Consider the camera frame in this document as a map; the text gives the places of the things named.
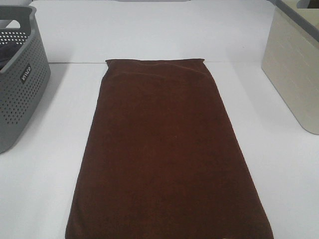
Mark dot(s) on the brown towel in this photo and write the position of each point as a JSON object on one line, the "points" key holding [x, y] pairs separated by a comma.
{"points": [[162, 160]]}

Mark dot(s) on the grey perforated plastic basket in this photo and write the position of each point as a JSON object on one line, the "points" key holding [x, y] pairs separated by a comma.
{"points": [[25, 78]]}

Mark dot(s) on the beige plastic storage bin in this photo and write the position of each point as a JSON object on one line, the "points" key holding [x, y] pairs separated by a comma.
{"points": [[291, 59]]}

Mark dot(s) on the dark cloth in basket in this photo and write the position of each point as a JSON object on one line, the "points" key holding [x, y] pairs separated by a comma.
{"points": [[7, 51]]}

